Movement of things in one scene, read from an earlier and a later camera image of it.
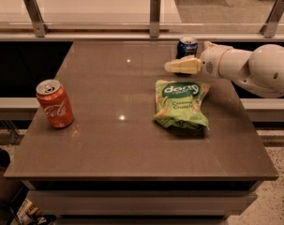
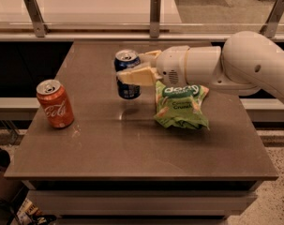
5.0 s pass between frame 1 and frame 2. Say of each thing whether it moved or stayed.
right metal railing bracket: stayed
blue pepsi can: moved
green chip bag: stayed
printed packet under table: stayed
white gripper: moved
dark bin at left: stayed
